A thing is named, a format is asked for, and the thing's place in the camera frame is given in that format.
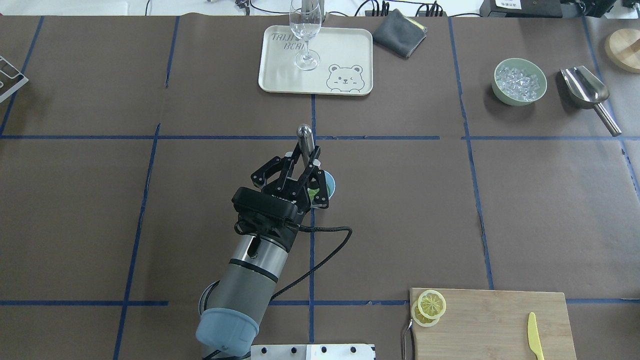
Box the lemon slice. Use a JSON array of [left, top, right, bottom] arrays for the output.
[[410, 301, 439, 328], [416, 289, 447, 321], [307, 188, 319, 202]]

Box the clear wine glass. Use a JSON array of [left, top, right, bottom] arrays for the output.
[[289, 0, 323, 71]]

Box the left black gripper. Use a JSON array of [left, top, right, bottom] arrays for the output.
[[231, 145, 330, 253]]

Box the steel ice scoop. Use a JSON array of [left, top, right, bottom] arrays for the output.
[[559, 65, 622, 137]]

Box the grey folded cloth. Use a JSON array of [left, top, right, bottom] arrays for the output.
[[372, 9, 428, 59]]

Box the steel muddler black tip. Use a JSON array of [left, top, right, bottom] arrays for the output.
[[297, 124, 315, 167]]

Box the yellow plastic knife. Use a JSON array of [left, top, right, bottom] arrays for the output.
[[526, 312, 545, 360]]

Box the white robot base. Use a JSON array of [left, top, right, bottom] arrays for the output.
[[249, 343, 377, 360]]

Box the round wooden stand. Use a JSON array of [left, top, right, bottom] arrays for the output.
[[605, 28, 640, 75]]

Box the white cup rack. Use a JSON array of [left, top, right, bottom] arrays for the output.
[[0, 56, 29, 103]]

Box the light blue cup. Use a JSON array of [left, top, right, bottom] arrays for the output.
[[307, 170, 336, 208]]

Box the green bowl of ice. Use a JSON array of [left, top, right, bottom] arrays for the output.
[[491, 58, 547, 106]]

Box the cream bear tray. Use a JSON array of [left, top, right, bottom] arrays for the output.
[[258, 25, 374, 96]]

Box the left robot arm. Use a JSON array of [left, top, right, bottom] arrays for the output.
[[196, 145, 330, 360]]

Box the bamboo cutting board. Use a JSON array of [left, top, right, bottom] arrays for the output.
[[406, 288, 577, 360]]

